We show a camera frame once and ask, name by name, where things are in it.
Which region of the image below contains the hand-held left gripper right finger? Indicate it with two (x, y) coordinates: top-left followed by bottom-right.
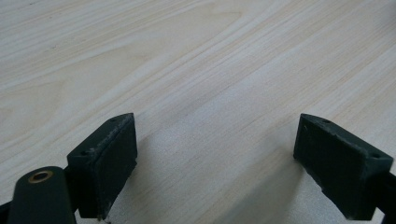
(292, 113), (394, 221)

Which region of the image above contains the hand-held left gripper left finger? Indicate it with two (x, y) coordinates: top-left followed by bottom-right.
(66, 112), (138, 221)

